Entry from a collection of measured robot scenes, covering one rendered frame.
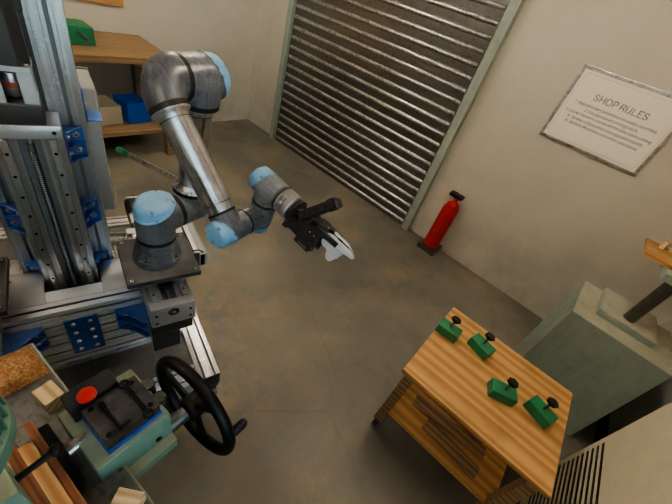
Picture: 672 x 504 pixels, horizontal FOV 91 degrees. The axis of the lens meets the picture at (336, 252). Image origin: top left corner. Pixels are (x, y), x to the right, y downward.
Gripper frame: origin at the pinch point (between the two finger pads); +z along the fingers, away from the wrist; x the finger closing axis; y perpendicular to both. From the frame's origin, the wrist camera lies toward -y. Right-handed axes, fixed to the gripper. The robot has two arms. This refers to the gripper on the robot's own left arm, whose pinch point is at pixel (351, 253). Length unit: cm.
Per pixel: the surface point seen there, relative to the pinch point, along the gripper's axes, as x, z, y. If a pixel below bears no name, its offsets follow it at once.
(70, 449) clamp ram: 49, -7, 45
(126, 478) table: 44, 3, 48
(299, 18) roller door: -236, -237, -63
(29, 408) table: 47, -21, 54
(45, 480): 54, -5, 45
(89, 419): 47, -8, 40
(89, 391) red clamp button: 45, -12, 38
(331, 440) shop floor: -57, 41, 97
